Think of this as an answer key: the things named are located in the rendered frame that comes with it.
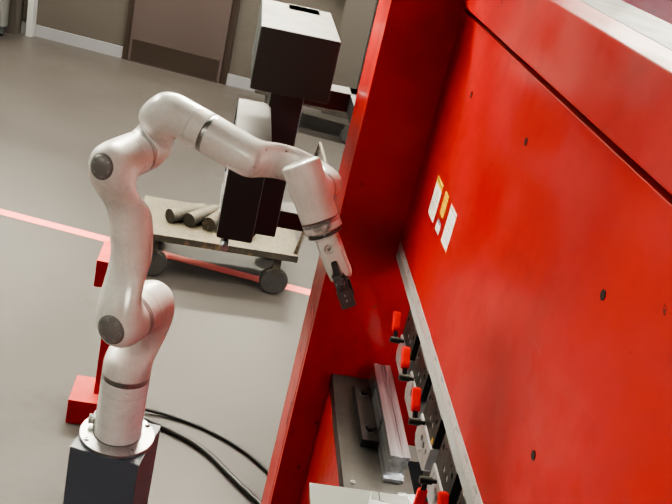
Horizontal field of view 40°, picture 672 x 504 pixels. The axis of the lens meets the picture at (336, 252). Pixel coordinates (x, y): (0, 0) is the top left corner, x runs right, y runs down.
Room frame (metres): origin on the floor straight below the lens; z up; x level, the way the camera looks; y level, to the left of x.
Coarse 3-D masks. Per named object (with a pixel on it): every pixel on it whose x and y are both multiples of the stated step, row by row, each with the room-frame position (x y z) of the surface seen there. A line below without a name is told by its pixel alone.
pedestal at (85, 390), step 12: (108, 252) 3.34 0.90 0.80; (96, 264) 3.25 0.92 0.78; (96, 276) 3.25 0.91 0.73; (96, 372) 3.33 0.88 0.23; (84, 384) 3.38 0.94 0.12; (96, 384) 3.33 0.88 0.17; (72, 396) 3.28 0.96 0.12; (84, 396) 3.30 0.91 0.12; (96, 396) 3.32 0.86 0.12; (72, 408) 3.25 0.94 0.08; (84, 408) 3.26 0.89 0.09; (96, 408) 3.27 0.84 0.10; (72, 420) 3.25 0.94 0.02; (84, 420) 3.26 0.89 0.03
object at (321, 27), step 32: (256, 32) 3.15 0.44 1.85; (288, 32) 2.80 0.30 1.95; (320, 32) 2.90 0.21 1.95; (256, 64) 2.78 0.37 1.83; (288, 64) 2.80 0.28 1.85; (320, 64) 2.81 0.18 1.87; (288, 96) 3.19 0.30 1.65; (320, 96) 2.82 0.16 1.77; (288, 128) 3.19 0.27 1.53; (256, 224) 3.19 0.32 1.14
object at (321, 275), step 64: (384, 0) 2.82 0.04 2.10; (448, 0) 2.71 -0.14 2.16; (640, 0) 2.80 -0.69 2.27; (384, 64) 2.69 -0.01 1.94; (384, 128) 2.70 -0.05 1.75; (384, 192) 2.71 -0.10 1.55; (320, 256) 2.89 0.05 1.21; (384, 256) 2.72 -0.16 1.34; (320, 320) 2.69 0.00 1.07; (384, 320) 2.72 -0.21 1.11; (320, 384) 2.70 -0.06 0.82
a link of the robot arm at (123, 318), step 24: (120, 144) 1.89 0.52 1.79; (144, 144) 1.95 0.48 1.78; (96, 168) 1.85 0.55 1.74; (120, 168) 1.85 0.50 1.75; (144, 168) 1.94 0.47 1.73; (120, 192) 1.86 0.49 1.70; (120, 216) 1.90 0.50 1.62; (144, 216) 1.92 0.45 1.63; (120, 240) 1.90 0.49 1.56; (144, 240) 1.91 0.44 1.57; (120, 264) 1.89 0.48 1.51; (144, 264) 1.90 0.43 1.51; (120, 288) 1.87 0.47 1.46; (96, 312) 1.86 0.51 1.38; (120, 312) 1.84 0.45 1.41; (144, 312) 1.88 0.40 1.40; (120, 336) 1.82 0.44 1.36; (144, 336) 1.88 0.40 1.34
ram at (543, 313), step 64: (448, 64) 2.72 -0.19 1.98; (512, 64) 2.11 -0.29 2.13; (448, 128) 2.51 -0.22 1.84; (512, 128) 1.97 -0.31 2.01; (576, 128) 1.63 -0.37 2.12; (448, 192) 2.33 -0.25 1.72; (512, 192) 1.85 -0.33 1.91; (576, 192) 1.53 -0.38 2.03; (640, 192) 1.31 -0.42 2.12; (448, 256) 2.16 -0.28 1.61; (512, 256) 1.73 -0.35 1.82; (576, 256) 1.45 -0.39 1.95; (640, 256) 1.24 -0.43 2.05; (448, 320) 2.01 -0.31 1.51; (512, 320) 1.62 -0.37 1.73; (576, 320) 1.36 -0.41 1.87; (640, 320) 1.18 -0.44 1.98; (448, 384) 1.86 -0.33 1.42; (512, 384) 1.52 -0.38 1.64; (576, 384) 1.29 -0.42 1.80; (640, 384) 1.12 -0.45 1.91; (512, 448) 1.43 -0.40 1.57; (576, 448) 1.21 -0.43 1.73; (640, 448) 1.06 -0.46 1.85
